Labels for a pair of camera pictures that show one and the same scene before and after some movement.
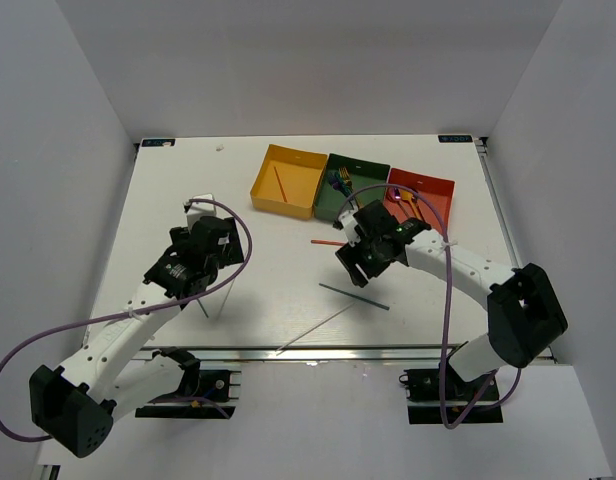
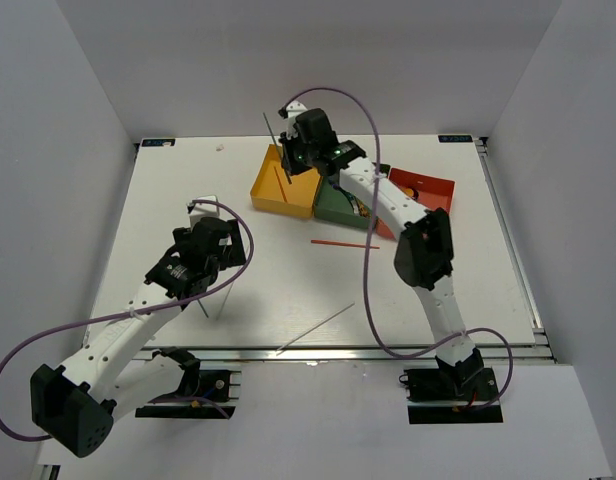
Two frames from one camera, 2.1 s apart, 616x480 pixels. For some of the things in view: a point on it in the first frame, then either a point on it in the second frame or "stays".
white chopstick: x=225 y=299 stays
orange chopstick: x=280 y=184 stays
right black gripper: x=350 y=256 → x=287 y=146
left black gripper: x=232 y=252 stays
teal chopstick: x=354 y=296 → x=287 y=173
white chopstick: x=314 y=329 stays
